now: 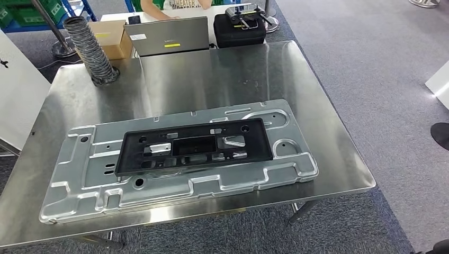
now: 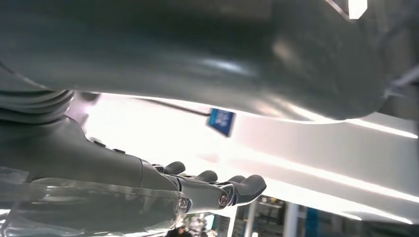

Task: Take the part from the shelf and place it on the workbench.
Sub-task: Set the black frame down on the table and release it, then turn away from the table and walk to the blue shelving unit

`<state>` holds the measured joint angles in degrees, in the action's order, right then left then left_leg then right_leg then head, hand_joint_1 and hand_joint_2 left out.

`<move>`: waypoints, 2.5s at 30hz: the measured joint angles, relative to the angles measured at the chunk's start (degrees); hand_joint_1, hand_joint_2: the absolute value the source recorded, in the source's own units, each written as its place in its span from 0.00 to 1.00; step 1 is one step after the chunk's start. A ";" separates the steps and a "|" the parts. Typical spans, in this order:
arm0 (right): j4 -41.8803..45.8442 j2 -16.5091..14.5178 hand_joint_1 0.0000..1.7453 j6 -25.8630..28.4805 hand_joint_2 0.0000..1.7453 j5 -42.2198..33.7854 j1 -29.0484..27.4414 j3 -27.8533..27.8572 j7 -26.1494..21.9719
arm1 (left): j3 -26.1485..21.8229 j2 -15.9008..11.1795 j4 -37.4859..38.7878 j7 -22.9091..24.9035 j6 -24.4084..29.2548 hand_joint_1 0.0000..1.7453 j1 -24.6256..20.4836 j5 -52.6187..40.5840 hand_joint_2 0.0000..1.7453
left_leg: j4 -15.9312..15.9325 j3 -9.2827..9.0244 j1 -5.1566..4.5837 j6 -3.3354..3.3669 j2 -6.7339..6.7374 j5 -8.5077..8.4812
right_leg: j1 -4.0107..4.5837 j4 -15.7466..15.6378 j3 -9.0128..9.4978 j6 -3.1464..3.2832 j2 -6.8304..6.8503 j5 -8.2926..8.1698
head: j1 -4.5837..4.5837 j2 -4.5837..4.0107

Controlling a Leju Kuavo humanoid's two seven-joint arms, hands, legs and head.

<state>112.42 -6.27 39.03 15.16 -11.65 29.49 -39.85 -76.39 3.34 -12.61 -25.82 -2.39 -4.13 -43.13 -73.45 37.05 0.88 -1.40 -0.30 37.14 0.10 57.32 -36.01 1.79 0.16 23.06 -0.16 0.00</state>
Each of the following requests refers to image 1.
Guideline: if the black plastic plate frame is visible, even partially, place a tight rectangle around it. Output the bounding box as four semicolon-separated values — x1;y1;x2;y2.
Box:
114;117;274;177

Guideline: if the stainless steel workbench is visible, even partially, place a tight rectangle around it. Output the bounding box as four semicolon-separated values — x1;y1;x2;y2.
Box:
0;40;376;250

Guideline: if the black carrying case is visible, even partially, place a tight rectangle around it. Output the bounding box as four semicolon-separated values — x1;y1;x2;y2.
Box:
213;13;267;49

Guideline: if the grey laptop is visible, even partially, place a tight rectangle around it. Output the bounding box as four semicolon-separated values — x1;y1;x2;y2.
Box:
123;16;210;58

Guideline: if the white desk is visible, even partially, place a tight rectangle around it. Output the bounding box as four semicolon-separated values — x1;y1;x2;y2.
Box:
100;3;268;60

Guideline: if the grey remote controller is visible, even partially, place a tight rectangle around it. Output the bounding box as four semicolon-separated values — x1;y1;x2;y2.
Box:
224;3;276;30

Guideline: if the person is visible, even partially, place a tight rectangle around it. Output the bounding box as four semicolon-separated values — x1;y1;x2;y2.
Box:
140;0;213;21

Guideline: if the brown cardboard box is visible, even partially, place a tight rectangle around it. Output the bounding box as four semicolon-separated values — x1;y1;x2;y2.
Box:
75;20;134;61

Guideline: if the stamped silver metal panel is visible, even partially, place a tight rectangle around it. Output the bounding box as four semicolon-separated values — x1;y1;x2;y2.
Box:
38;98;320;225

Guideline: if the white board panel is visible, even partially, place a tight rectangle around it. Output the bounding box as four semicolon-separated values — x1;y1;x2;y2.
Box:
0;30;52;152

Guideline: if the blue metal cart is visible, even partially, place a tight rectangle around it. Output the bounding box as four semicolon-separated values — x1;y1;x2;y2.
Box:
0;0;98;35

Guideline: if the white display block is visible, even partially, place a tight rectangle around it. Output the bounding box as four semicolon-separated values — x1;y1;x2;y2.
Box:
424;59;449;112

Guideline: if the green plastic crate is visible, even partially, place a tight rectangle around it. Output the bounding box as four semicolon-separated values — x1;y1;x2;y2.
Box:
0;5;15;30
8;0;68;28

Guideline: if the chrome stanchion post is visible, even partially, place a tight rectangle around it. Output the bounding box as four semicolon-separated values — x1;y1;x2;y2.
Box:
263;0;281;34
408;0;441;9
30;0;77;59

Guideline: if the grey ribbed hose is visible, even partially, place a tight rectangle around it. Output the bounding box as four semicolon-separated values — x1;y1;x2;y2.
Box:
62;15;121;87

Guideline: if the black stanchion post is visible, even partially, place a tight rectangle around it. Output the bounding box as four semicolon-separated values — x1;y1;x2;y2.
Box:
430;122;449;152

